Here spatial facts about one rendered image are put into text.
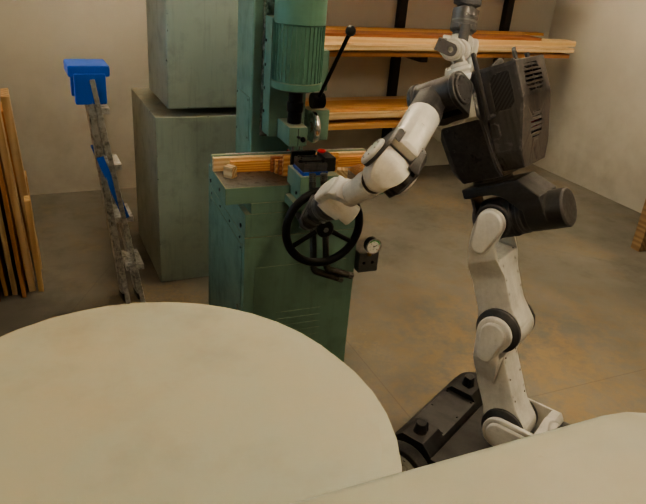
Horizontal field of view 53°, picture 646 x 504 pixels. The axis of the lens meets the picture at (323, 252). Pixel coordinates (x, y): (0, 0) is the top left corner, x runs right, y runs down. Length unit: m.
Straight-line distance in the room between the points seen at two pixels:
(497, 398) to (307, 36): 1.33
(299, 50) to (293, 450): 2.08
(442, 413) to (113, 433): 2.23
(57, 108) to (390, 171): 3.30
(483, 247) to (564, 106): 4.09
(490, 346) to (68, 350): 1.89
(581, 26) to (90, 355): 5.77
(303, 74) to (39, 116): 2.66
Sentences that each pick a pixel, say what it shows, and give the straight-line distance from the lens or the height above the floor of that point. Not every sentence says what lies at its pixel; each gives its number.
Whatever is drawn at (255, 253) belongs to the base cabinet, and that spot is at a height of 0.65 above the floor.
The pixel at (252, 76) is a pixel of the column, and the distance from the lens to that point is 2.47.
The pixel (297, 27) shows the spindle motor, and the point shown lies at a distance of 2.22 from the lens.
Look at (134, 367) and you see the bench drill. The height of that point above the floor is 1.54.
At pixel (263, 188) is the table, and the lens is 2.21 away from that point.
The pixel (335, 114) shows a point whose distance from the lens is 4.56.
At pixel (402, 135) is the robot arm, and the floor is 1.26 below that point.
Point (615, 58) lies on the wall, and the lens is 5.64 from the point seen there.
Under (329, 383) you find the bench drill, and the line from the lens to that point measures 0.20.
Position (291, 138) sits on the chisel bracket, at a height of 1.03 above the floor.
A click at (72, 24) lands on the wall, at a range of 4.50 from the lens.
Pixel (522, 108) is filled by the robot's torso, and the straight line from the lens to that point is 1.82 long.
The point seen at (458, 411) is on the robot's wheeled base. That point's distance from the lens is 2.41.
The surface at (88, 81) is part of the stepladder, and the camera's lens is 2.78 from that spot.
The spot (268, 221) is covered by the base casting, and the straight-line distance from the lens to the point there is 2.26.
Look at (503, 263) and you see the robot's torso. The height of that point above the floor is 0.83.
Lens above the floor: 1.65
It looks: 25 degrees down
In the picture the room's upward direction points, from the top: 5 degrees clockwise
